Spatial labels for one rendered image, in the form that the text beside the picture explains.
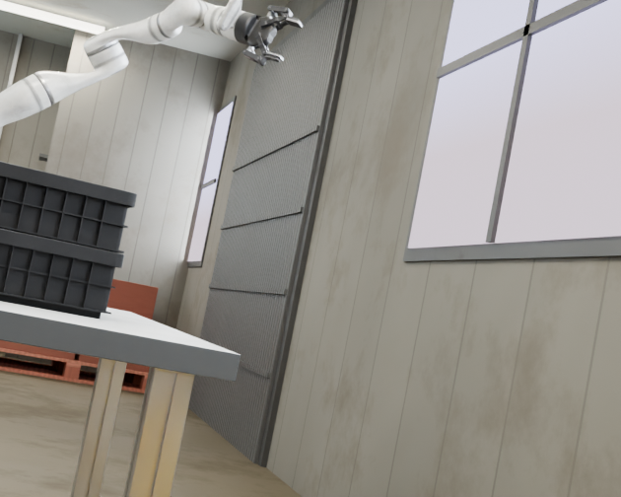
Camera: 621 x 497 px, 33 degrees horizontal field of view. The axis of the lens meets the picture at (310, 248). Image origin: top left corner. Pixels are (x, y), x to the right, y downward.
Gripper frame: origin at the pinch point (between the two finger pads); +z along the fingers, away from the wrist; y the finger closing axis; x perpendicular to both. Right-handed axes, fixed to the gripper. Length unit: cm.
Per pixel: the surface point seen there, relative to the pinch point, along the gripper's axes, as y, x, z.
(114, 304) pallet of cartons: 64, -474, -414
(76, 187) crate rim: 59, 53, 18
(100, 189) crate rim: 57, 50, 20
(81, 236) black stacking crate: 66, 48, 20
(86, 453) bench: 105, -12, -3
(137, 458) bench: 91, 56, 59
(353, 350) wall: 39, -209, -58
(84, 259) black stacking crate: 69, 47, 23
